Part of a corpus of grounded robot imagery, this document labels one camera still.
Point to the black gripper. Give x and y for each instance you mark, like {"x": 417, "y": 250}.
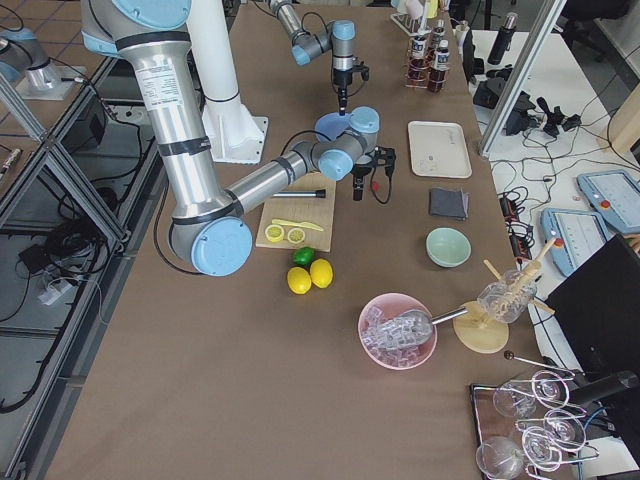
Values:
{"x": 341, "y": 79}
{"x": 361, "y": 171}

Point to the blue plastic plate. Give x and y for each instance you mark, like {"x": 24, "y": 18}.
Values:
{"x": 331, "y": 126}

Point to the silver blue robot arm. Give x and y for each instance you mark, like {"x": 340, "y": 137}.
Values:
{"x": 181, "y": 57}
{"x": 337, "y": 37}

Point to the steel muddler black tip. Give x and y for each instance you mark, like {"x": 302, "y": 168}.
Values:
{"x": 288, "y": 194}

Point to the wooden cutting board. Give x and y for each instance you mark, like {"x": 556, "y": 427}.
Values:
{"x": 319, "y": 211}

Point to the dark tea bottle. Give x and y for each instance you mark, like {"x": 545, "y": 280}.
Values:
{"x": 438, "y": 33}
{"x": 439, "y": 67}
{"x": 417, "y": 65}

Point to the lemon half near knife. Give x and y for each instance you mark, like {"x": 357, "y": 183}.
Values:
{"x": 296, "y": 235}

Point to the cream rabbit tray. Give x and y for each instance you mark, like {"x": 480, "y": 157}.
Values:
{"x": 438, "y": 149}

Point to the yellow plastic knife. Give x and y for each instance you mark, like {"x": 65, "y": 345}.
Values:
{"x": 300, "y": 224}

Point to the green lime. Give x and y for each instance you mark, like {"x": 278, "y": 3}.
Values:
{"x": 304, "y": 256}

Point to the grey folded cloth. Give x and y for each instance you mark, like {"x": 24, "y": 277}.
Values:
{"x": 449, "y": 203}

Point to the whole yellow lemon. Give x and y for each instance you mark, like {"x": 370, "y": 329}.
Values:
{"x": 299, "y": 280}
{"x": 321, "y": 273}

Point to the lemon half board edge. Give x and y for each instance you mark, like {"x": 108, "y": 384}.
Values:
{"x": 274, "y": 233}

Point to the wooden cup rack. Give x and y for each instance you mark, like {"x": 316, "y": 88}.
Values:
{"x": 412, "y": 16}

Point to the green bowl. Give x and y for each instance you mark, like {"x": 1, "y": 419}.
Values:
{"x": 448, "y": 247}

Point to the pink bowl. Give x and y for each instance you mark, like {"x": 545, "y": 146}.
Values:
{"x": 395, "y": 360}

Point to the metal ice scoop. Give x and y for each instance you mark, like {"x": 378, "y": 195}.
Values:
{"x": 417, "y": 327}

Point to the clear ice cubes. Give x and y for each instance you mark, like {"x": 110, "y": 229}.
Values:
{"x": 395, "y": 335}

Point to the black water bottle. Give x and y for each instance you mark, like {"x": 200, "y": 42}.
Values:
{"x": 503, "y": 39}

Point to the wine glass on stand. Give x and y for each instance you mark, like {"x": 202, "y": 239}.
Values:
{"x": 506, "y": 299}

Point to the wooden stand round base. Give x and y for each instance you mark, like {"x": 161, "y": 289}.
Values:
{"x": 481, "y": 333}

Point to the blue teach pendant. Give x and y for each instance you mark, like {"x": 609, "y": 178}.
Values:
{"x": 577, "y": 236}
{"x": 615, "y": 196}

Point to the clear wine glass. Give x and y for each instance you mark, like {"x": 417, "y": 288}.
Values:
{"x": 564, "y": 430}
{"x": 499, "y": 457}
{"x": 549, "y": 389}
{"x": 515, "y": 399}

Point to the black monitor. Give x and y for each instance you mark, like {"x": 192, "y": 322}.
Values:
{"x": 597, "y": 308}

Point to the metal glass rack tray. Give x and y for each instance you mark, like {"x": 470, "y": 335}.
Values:
{"x": 542, "y": 458}

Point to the copper wire bottle rack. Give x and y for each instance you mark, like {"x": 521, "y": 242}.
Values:
{"x": 430, "y": 55}

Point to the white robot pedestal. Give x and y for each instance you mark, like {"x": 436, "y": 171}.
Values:
{"x": 236, "y": 136}

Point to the aluminium frame post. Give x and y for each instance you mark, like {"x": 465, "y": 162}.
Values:
{"x": 543, "y": 25}

